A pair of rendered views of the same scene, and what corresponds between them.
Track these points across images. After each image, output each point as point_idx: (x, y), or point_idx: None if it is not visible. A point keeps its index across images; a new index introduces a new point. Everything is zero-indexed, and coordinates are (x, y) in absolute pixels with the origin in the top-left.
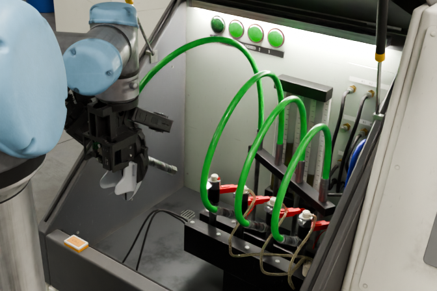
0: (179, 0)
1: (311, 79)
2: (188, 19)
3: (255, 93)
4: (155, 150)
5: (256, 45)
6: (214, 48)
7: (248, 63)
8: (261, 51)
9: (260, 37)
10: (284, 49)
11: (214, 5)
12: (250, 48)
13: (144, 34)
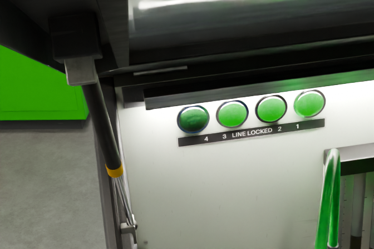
0: (111, 106)
1: (373, 139)
2: (125, 130)
3: (277, 192)
4: None
5: (273, 124)
6: (190, 155)
7: (260, 156)
8: (283, 131)
9: (283, 112)
10: (325, 114)
11: (198, 93)
12: (261, 133)
13: (128, 206)
